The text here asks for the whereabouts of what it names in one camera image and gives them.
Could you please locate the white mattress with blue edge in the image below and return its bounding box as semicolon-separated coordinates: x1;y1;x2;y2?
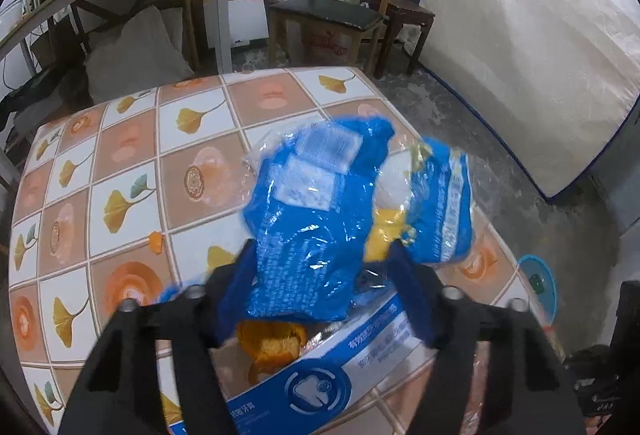
416;0;640;203

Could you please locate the white chest freezer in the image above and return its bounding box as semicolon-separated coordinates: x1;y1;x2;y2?
227;0;269;48

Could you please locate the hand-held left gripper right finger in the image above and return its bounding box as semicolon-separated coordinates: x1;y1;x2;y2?
387;240;586;435

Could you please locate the wooden chair with black seat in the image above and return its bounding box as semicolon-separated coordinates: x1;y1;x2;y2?
266;0;407;78

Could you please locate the blue white toothpaste box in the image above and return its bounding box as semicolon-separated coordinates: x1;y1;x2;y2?
167;292;418;435

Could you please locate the blue plastic waste basket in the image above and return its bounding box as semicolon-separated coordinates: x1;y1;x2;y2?
516;254;557;323

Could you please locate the grey cushion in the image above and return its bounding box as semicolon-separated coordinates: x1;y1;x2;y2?
84;5;197;107

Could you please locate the blue printed plastic bag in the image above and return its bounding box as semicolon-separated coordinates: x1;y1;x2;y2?
241;115;476;322

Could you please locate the black cloth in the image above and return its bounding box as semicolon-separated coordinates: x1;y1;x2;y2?
0;65;68;131

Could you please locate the dark wooden stool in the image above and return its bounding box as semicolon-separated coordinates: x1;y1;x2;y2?
360;0;436;78

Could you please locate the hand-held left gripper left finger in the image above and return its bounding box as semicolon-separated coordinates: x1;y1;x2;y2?
57;240;261;435

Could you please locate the cardboard box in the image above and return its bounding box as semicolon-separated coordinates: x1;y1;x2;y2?
30;12;86;66

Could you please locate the white cloth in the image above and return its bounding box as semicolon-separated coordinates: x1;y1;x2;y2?
400;24;427;57

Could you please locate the table with leaf-pattern tablecloth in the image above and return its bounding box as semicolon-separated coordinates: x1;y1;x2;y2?
7;65;526;435

